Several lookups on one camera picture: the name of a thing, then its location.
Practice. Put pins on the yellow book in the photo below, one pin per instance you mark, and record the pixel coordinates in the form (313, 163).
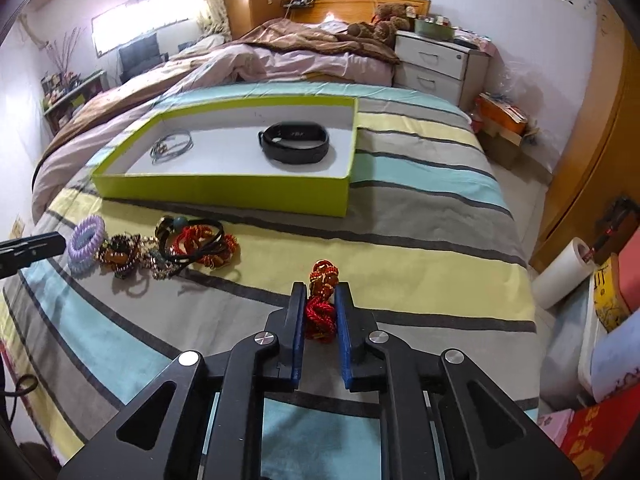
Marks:
(610, 300)

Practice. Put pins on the black chair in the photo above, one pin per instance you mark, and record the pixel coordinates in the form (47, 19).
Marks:
(142, 57)

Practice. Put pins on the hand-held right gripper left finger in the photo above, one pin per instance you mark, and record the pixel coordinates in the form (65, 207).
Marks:
(297, 345)

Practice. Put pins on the wall socket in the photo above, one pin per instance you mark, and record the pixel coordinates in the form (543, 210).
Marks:
(17, 227)

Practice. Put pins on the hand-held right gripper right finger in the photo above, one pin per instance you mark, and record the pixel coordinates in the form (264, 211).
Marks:
(344, 345)

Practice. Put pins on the striped bed sheet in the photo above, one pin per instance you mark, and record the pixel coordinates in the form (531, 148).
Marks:
(410, 240)

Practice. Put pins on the power strip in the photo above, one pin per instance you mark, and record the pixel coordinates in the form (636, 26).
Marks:
(297, 1)

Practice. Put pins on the cardboard box with books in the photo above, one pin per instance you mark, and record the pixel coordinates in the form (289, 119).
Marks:
(502, 125)

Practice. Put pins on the white paper roll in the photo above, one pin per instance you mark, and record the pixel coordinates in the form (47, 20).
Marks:
(560, 275)

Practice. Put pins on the brown teddy bear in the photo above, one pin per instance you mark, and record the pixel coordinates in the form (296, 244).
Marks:
(385, 22)

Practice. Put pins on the dried branches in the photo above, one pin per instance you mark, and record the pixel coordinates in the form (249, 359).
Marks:
(62, 52)

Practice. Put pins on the brown blanket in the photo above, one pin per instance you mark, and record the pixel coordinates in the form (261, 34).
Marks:
(310, 35)

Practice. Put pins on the red printed box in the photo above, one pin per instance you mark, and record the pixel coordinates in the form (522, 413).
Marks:
(605, 440)

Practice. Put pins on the pink duvet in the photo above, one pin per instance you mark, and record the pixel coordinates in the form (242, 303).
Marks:
(225, 65)

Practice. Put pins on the white nightstand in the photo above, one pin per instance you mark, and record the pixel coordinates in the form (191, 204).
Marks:
(430, 65)

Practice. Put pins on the rose gold hair clip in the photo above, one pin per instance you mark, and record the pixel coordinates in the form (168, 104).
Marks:
(157, 260)

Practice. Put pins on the pink box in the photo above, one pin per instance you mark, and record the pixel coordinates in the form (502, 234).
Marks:
(556, 424)

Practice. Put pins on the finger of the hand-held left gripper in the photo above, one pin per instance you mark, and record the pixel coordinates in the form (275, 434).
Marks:
(35, 250)

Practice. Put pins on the yellow-green cardboard box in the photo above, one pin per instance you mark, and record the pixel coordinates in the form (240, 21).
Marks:
(225, 187)

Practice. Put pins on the window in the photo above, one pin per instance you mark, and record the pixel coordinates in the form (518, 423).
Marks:
(145, 22)

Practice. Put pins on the green basin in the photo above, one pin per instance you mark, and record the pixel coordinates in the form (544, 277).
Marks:
(432, 29)

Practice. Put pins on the cluttered shelf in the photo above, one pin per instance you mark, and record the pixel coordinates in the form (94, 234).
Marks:
(70, 97)

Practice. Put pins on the black wristband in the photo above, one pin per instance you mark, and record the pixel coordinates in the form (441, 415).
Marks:
(295, 142)

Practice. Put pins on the wooden door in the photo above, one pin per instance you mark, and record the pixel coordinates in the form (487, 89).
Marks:
(590, 135)

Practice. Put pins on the black red tripod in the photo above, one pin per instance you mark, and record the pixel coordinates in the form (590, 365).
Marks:
(617, 225)

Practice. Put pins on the wooden headboard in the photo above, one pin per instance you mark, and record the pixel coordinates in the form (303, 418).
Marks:
(345, 7)

